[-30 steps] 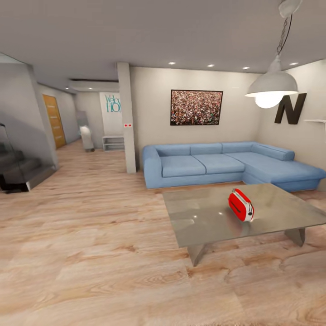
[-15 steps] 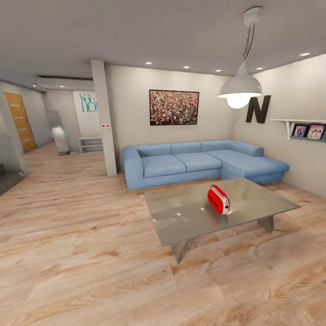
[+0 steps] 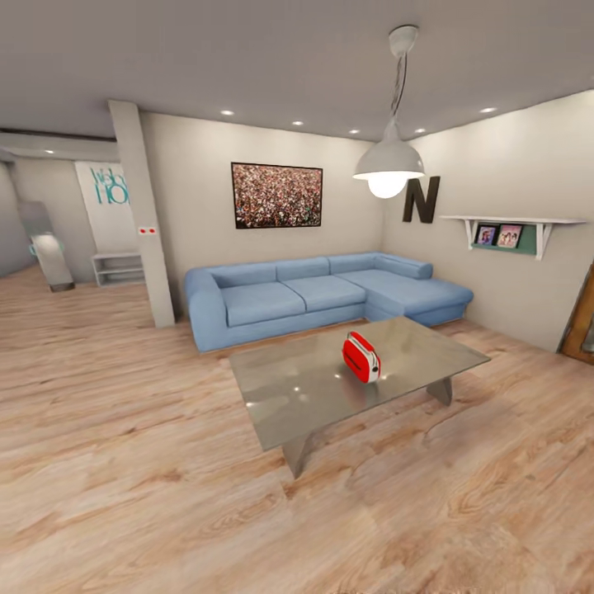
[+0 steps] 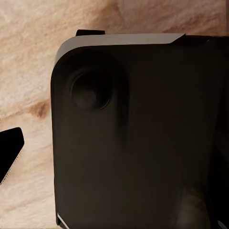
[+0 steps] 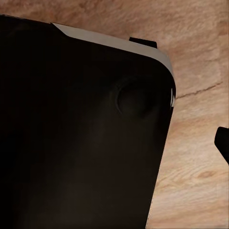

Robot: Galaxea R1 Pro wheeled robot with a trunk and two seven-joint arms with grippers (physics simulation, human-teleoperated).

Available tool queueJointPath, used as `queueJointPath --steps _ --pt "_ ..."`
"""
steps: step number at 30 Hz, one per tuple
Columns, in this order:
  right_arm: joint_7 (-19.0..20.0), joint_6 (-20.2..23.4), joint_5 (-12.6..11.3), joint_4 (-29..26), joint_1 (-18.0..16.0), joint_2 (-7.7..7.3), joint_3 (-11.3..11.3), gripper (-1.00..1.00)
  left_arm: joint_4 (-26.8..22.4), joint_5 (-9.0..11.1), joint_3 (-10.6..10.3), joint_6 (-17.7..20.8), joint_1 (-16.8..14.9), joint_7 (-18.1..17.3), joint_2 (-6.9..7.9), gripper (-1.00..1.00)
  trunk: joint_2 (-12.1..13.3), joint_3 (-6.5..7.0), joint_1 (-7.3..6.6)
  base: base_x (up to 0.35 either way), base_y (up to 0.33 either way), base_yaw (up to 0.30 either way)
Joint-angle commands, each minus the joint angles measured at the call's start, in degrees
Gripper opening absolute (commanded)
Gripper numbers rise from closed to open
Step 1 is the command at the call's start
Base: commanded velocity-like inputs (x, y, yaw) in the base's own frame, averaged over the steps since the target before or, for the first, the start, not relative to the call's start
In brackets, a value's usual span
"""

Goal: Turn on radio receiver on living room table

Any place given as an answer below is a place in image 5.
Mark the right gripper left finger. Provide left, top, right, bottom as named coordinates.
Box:
left=0, top=127, right=24, bottom=183

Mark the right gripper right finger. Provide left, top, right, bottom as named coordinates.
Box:
left=214, top=126, right=229, bottom=164

